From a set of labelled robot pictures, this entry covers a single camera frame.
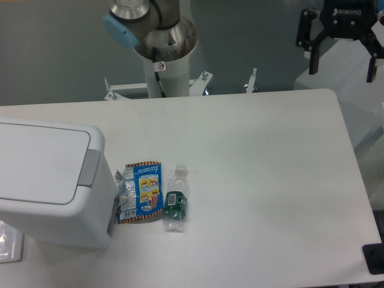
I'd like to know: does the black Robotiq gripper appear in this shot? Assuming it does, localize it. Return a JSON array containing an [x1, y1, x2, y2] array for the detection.
[[296, 1, 383, 83]]

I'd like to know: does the white trash can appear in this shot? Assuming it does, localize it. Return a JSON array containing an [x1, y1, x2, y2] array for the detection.
[[1, 118, 117, 248]]

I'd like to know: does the white box behind table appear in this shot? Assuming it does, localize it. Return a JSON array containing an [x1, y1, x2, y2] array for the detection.
[[293, 19, 384, 151]]

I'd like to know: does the metal clamp bolt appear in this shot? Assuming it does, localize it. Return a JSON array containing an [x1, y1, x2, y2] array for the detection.
[[244, 68, 257, 94]]

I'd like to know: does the black object at table edge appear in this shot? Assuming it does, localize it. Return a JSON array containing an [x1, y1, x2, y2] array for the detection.
[[362, 243, 384, 275]]

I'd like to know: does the clear plastic bottle green label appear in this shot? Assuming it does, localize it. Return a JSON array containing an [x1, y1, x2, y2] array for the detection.
[[163, 164, 189, 232]]

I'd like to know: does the blue snack bag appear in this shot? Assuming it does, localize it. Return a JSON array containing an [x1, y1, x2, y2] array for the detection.
[[115, 161, 164, 224]]

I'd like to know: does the transparent plastic sheet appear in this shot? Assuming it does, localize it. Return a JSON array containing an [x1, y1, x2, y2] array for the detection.
[[0, 221, 24, 264]]

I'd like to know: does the white mounting bracket with bolts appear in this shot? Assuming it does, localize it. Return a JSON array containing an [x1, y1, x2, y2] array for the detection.
[[104, 71, 214, 101]]

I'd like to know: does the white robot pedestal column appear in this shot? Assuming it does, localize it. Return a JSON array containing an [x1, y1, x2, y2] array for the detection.
[[142, 56, 190, 98]]

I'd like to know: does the black cable on pedestal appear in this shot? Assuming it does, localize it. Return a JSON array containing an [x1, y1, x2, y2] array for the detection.
[[151, 47, 167, 98]]

